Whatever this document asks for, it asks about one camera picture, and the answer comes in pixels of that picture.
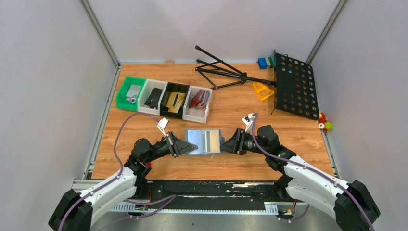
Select black plastic bin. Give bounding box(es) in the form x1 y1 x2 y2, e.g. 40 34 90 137
159 82 190 119

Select blue green toy blocks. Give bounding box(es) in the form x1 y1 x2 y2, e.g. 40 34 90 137
257 57 275 69

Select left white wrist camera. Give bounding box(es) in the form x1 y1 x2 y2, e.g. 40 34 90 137
157 117 169 136

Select gold cards stack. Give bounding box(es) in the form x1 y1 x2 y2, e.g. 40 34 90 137
165 92 185 113

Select white slotted cable duct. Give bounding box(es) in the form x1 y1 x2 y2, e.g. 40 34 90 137
108 203 279 215

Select red card holder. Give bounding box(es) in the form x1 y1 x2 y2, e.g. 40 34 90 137
189 89 204 108

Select purple cable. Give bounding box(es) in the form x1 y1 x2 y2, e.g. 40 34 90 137
251 113 375 231
58 112 162 231

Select white bin with black cards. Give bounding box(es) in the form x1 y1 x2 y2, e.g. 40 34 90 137
137 79 167 116

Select black perforated music desk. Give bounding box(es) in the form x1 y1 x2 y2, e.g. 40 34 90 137
274 52 319 120

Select colourful toy pile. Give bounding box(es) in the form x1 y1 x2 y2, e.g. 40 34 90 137
319 113 333 133

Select black cards stack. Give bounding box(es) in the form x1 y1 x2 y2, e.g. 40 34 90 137
144 88 163 109

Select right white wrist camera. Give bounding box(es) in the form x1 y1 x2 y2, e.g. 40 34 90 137
242 113 258 135

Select green plastic bin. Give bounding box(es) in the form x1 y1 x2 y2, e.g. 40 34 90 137
116 76 146 112

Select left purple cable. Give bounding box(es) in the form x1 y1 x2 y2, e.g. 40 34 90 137
58 112 162 231

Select yellow triangle toy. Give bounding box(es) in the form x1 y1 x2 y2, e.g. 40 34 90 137
252 82 275 102

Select blue card holder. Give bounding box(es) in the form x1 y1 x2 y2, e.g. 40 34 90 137
195 90 210 109
185 129 225 155

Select silver cards stack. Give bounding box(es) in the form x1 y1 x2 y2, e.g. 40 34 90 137
126 84 141 104

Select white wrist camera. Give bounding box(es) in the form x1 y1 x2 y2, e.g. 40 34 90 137
157 117 169 136
242 113 258 135

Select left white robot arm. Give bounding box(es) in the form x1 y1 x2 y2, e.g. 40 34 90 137
48 132 198 231

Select white bin with card holders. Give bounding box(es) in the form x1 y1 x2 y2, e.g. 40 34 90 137
182 85 213 124

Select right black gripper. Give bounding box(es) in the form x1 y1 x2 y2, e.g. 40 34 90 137
217 129 268 156

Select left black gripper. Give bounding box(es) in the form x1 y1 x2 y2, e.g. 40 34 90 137
144 131 198 164

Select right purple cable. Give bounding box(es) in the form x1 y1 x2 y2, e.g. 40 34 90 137
251 113 375 231

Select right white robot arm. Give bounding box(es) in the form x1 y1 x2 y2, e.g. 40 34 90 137
221 125 381 231

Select black folded tripod stand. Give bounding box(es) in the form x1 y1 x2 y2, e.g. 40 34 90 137
195 45 277 90

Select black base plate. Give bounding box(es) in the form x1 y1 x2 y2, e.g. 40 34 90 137
131 180 307 212

